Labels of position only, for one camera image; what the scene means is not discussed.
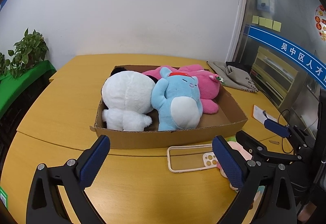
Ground blue plush toy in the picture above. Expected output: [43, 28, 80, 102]
[151, 67, 203, 131]

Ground black cable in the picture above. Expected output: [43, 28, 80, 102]
[262, 108, 296, 154]

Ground clear white phone case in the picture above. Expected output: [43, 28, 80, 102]
[166, 143, 218, 173]

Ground pink and teal plush toy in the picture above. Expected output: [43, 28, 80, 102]
[212, 136, 256, 203]

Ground pink bear plush toy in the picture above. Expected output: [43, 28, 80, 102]
[144, 64, 220, 114]

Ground white paper packet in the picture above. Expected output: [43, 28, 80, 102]
[252, 105, 277, 124]

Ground white plush toy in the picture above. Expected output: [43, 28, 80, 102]
[101, 67, 155, 132]

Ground red window decoration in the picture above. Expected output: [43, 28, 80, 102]
[314, 5, 326, 41]

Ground green potted plant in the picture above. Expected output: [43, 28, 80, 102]
[8, 28, 49, 78]

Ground yellow sticky notes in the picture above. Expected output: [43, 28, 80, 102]
[251, 15, 282, 32]

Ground grey cloth bag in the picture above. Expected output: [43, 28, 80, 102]
[207, 61, 259, 93]

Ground brown cardboard box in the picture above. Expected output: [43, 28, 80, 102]
[91, 65, 248, 149]

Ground green covered side table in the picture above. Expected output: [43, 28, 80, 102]
[1, 60, 56, 117]

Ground yellow metal rack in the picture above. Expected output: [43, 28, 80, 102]
[250, 46, 306, 111]

